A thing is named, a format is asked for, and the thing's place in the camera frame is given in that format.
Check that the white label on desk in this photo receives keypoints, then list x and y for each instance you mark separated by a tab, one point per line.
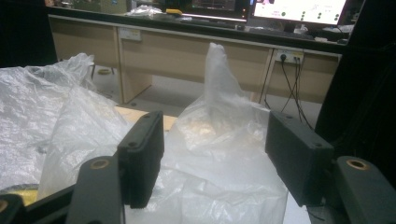
130	34

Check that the roll of tape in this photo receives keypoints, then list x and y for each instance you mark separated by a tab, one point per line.
105	71

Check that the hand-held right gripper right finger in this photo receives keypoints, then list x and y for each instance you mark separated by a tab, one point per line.
295	158

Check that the white power socket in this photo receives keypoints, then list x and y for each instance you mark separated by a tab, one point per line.
289	56

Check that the crumpled plastic bag on desk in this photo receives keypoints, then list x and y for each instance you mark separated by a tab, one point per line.
144	11

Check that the clear plastic bag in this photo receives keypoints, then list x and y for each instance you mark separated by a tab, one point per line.
218	174

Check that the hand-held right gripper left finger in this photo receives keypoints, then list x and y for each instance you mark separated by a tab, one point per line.
141	161

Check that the long wooden desk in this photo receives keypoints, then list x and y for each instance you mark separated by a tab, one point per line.
174	53

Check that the dark computer monitor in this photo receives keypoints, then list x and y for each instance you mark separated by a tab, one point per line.
214	7

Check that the black keyboard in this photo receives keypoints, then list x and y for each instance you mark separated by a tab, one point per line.
280	32

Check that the bright computer monitor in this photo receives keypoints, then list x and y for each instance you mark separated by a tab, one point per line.
299	11

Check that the small yellow object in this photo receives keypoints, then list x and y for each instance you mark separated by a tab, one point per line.
173	11

